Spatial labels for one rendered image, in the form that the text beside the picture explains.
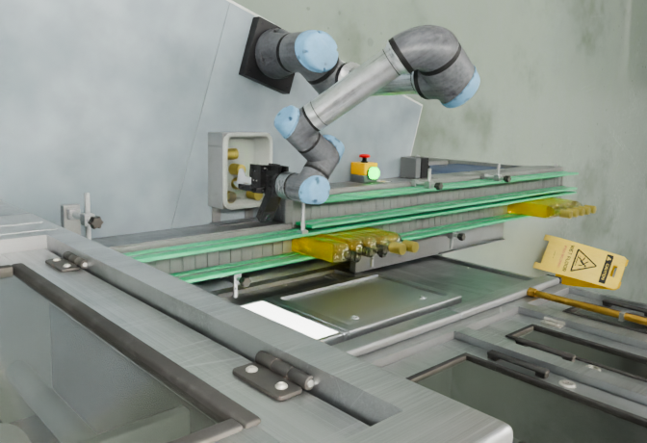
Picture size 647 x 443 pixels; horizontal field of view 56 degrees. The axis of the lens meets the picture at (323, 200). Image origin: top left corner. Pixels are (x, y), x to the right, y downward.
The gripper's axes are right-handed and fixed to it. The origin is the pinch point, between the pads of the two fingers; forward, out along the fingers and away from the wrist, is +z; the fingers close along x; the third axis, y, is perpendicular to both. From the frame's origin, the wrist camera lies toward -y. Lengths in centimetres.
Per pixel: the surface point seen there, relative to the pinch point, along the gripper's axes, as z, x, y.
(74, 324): -94, 84, 2
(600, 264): 36, -353, -85
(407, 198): -7, -69, -8
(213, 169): 2.7, 8.5, 4.9
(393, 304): -43, -21, -30
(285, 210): -7.7, -10.6, -7.7
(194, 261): -7.5, 20.9, -19.1
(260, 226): -7.0, -1.8, -11.9
